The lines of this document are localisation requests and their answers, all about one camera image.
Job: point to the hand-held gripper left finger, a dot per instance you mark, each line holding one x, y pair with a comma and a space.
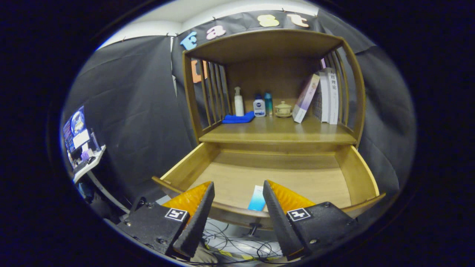
196, 222

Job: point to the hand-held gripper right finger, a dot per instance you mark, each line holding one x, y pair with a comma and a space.
280, 222

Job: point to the blue tube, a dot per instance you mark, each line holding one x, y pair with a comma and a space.
256, 198

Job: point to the wooden drawer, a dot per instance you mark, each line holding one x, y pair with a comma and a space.
297, 178

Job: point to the wooden countertop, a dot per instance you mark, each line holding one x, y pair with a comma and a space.
274, 129

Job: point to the wooden cabinet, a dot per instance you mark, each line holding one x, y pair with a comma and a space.
267, 48

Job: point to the blue folded cloth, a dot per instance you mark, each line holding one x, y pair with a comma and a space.
237, 119

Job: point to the beige lidded ceramic cup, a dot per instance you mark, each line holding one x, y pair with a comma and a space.
283, 109

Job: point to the white bottle with blue cap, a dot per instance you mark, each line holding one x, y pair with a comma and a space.
259, 108

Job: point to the teal bottle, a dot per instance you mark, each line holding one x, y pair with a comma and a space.
268, 105

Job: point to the white side desk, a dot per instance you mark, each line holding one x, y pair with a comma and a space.
89, 165

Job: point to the white pump bottle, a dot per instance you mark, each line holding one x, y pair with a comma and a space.
239, 105

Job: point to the leaning pink and white book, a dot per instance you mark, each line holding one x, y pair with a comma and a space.
305, 98

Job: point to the black backdrop cloth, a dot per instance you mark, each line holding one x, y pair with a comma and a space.
130, 111

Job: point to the thin white book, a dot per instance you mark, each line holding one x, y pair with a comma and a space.
323, 96

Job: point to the computer monitor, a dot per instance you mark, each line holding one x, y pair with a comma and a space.
76, 129

